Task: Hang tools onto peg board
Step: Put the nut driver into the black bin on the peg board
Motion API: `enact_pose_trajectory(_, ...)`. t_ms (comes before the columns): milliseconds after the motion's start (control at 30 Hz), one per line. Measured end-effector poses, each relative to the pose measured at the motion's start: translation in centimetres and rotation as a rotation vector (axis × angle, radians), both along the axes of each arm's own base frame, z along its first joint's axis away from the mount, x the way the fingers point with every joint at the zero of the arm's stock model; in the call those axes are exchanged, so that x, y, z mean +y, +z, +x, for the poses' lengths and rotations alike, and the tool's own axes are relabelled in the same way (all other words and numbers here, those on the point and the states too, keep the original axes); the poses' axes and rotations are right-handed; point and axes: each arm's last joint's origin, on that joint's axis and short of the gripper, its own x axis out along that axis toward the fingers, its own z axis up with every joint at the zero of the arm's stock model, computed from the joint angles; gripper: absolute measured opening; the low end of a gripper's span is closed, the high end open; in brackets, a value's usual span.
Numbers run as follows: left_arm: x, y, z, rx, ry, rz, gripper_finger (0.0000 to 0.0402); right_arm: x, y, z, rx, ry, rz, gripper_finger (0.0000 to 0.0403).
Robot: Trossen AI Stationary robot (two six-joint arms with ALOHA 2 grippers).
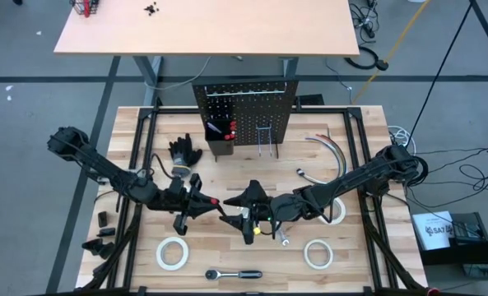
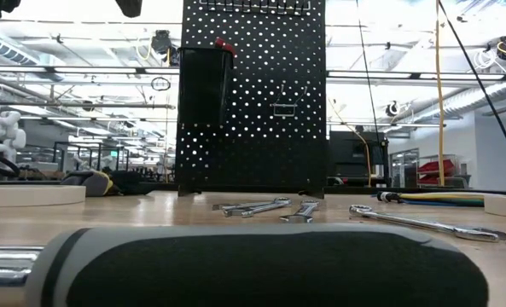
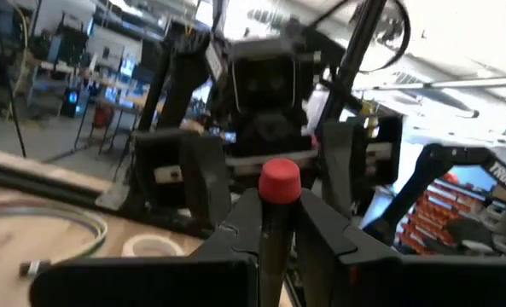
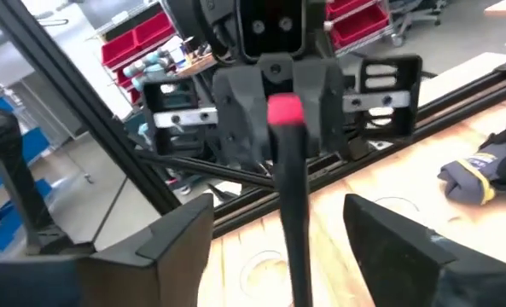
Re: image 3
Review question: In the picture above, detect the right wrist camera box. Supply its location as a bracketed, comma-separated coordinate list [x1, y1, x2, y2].
[229, 38, 300, 114]

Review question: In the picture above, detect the white masking tape roll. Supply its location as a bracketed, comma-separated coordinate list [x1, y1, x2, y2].
[120, 233, 186, 258]

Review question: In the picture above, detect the red parts bin rack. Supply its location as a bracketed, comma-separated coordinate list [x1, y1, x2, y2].
[396, 170, 488, 257]

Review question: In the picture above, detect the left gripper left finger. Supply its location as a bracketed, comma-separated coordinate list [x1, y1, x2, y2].
[29, 187, 265, 307]

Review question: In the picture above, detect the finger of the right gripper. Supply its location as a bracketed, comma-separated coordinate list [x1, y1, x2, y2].
[320, 114, 404, 218]
[131, 127, 233, 234]

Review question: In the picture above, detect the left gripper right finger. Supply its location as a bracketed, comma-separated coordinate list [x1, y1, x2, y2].
[286, 187, 506, 307]

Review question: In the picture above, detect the black red-capped screwdriver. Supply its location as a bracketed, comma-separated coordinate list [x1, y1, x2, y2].
[257, 157, 304, 307]

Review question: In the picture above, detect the multicoloured cable bundle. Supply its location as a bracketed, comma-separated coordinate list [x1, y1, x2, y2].
[0, 199, 109, 281]

